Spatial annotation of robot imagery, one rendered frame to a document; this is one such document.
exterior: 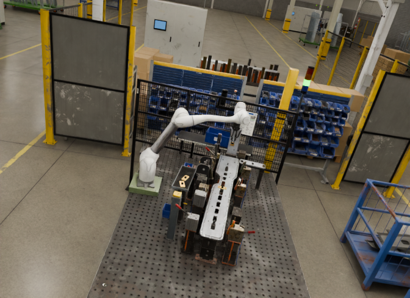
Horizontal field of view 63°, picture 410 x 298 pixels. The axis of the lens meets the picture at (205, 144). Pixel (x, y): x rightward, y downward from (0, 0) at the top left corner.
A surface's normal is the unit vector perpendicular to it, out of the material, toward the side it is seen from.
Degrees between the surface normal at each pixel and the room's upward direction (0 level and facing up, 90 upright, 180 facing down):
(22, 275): 0
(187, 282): 0
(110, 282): 0
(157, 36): 90
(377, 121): 91
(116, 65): 91
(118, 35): 89
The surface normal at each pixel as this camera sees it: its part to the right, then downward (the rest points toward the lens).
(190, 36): -0.03, 0.44
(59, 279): 0.16, -0.89
